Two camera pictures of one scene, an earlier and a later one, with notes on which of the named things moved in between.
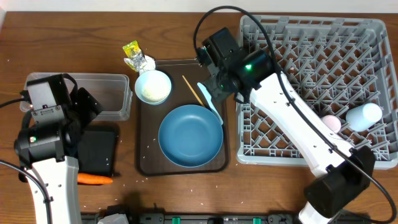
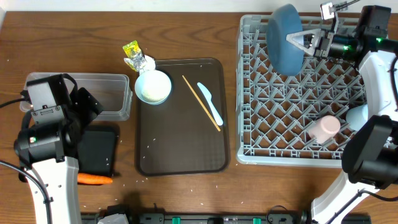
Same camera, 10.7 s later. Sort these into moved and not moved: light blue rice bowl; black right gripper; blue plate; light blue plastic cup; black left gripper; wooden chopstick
Moved: blue plate; black right gripper
Not moved: black left gripper; wooden chopstick; light blue rice bowl; light blue plastic cup
